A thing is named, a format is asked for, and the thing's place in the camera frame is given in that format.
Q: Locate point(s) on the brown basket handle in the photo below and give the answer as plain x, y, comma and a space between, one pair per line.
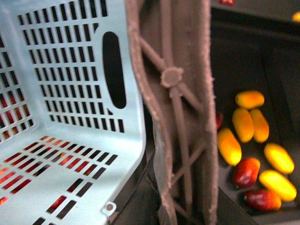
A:
170, 49

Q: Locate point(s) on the light blue plastic basket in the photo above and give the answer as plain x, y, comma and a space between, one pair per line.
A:
71, 115

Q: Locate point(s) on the yellow mango lower left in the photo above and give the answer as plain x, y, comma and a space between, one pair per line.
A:
229, 147

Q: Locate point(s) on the yellow mango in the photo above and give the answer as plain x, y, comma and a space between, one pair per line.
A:
279, 184
249, 99
279, 158
261, 126
243, 124
229, 147

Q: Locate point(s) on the yellow mango middle left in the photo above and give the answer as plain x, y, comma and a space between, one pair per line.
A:
243, 124

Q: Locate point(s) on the yellow mango top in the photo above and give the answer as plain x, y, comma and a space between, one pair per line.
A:
249, 99

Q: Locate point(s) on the yellow mango middle right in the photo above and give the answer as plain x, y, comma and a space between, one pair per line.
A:
261, 126

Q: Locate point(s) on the red mango upper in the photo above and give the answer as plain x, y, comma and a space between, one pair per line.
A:
246, 173

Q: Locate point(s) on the red mango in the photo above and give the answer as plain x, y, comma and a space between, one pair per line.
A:
263, 199
246, 173

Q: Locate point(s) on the red mango lower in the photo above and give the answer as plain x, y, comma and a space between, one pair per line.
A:
263, 199

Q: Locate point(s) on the yellow mango bottom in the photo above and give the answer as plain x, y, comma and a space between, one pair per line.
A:
279, 184

